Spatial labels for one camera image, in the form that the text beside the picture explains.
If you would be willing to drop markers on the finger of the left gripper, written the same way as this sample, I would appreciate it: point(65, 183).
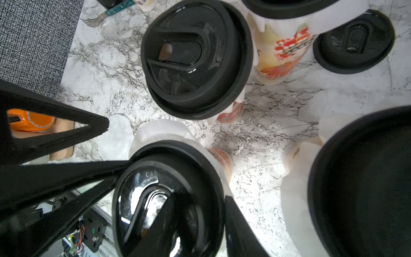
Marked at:
point(25, 186)
point(15, 97)

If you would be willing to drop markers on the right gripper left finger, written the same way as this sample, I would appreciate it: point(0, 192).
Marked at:
point(157, 241)

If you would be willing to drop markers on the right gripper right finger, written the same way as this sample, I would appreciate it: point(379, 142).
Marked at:
point(240, 239)

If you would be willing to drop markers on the black lid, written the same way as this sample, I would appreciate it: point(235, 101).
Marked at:
point(157, 171)
point(359, 189)
point(196, 58)
point(286, 9)
point(357, 45)

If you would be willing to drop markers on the black lid front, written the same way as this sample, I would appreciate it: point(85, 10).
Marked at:
point(286, 9)
point(196, 58)

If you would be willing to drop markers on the red paper cup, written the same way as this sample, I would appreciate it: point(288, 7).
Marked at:
point(231, 113)

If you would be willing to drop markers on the orange mug on rack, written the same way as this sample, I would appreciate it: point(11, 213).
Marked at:
point(28, 121)

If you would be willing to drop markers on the wooden peg rack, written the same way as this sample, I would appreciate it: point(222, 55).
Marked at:
point(56, 143)

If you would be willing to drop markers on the translucent paper disc middle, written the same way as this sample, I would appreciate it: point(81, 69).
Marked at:
point(115, 143)

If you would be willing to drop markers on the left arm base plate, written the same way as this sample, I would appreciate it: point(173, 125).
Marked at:
point(91, 229)

